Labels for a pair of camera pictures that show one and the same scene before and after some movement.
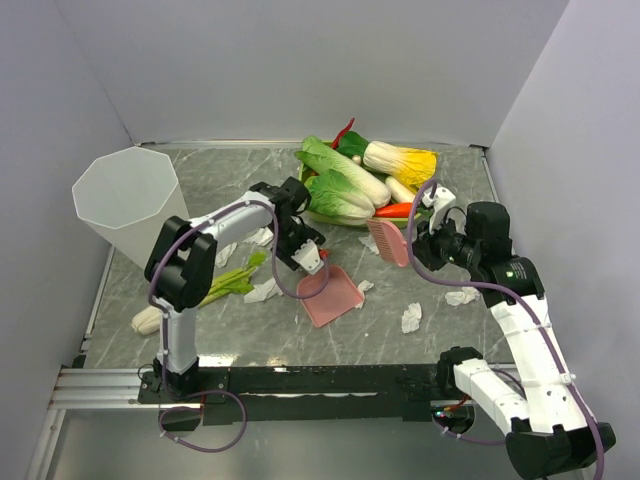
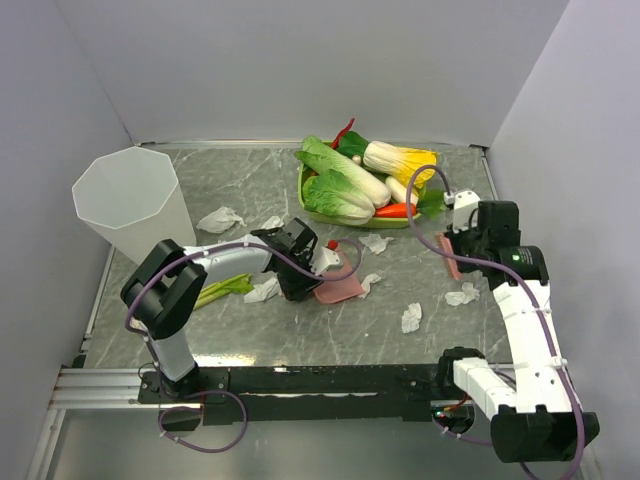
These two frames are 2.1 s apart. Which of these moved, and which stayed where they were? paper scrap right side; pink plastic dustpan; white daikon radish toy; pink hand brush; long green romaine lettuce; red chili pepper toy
Moved: pink plastic dustpan; pink hand brush
Stayed: long green romaine lettuce; paper scrap right side; red chili pepper toy; white daikon radish toy
